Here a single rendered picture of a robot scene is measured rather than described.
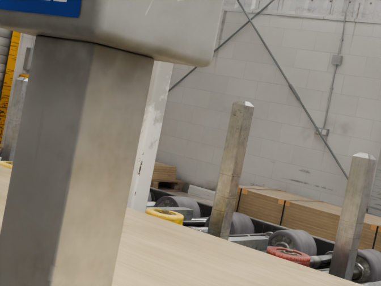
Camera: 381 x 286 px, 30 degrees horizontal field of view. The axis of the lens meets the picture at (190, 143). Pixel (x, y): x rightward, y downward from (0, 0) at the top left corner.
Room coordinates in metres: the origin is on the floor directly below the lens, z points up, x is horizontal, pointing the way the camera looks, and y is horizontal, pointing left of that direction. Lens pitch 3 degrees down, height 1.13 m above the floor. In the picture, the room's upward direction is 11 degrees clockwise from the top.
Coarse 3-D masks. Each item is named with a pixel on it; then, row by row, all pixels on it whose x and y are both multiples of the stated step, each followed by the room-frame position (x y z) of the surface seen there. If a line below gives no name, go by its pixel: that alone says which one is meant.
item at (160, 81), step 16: (160, 64) 1.53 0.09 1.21; (160, 80) 1.54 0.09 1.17; (160, 96) 1.54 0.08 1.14; (160, 112) 1.55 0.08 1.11; (144, 128) 1.53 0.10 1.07; (160, 128) 1.56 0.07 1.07; (144, 144) 1.53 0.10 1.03; (144, 160) 1.53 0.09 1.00; (144, 176) 1.54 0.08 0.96; (144, 192) 1.55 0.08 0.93; (144, 208) 1.56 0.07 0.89
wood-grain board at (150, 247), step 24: (0, 168) 1.69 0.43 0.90; (0, 192) 1.35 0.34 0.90; (0, 216) 1.13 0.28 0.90; (144, 216) 1.40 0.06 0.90; (120, 240) 1.13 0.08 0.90; (144, 240) 1.17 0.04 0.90; (168, 240) 1.21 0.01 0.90; (192, 240) 1.25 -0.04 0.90; (216, 240) 1.29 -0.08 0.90; (120, 264) 0.97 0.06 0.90; (144, 264) 1.00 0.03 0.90; (168, 264) 1.02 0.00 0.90; (192, 264) 1.05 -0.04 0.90; (216, 264) 1.09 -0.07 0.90; (240, 264) 1.12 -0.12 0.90; (264, 264) 1.16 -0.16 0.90; (288, 264) 1.20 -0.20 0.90
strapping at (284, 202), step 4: (240, 188) 7.21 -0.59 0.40; (244, 188) 7.23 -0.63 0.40; (248, 188) 7.29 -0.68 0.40; (252, 188) 7.37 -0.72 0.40; (240, 192) 7.21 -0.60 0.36; (244, 192) 7.18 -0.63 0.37; (280, 200) 6.91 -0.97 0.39; (284, 200) 6.88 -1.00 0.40; (288, 200) 6.90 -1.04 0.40; (292, 200) 6.96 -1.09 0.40; (296, 200) 7.03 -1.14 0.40; (316, 200) 7.46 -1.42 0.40; (284, 204) 6.87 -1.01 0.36; (288, 204) 6.84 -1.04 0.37; (284, 208) 6.86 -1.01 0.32; (280, 224) 6.87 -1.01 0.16; (372, 224) 6.28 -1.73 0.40; (372, 228) 6.28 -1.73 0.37; (376, 228) 6.25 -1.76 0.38; (380, 228) 6.23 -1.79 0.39; (376, 232) 6.25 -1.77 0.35; (372, 248) 6.25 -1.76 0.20
